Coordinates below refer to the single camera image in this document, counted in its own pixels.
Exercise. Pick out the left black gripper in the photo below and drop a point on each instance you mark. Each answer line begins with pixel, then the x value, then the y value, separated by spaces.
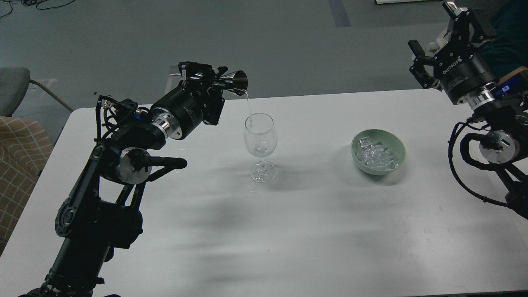
pixel 184 108

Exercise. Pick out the grey chair left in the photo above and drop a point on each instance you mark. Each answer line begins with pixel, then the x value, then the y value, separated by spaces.
pixel 14 83

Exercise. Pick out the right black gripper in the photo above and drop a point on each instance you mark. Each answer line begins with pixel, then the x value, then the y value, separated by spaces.
pixel 458 68

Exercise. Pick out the steel jigger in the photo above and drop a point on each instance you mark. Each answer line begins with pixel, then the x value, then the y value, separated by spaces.
pixel 235 82

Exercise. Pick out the white office chair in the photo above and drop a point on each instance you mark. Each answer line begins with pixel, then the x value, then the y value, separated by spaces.
pixel 438 43

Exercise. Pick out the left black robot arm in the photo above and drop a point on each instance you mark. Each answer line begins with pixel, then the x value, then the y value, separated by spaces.
pixel 102 211

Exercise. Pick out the clear wine glass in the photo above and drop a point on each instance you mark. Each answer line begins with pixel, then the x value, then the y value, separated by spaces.
pixel 261 139

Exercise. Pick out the ice cubes pile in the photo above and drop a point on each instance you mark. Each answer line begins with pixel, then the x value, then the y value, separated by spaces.
pixel 376 156

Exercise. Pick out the seated person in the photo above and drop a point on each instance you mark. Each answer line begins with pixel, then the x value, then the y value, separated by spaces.
pixel 506 55

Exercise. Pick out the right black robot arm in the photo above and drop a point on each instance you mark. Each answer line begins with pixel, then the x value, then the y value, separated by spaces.
pixel 502 107

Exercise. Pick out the beige checked cushion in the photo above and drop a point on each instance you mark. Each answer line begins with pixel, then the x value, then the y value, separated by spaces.
pixel 24 150

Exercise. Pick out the green bowl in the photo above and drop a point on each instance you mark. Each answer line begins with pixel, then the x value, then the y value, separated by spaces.
pixel 388 139

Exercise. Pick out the floor metal plate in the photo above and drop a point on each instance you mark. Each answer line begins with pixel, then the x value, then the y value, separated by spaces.
pixel 176 70

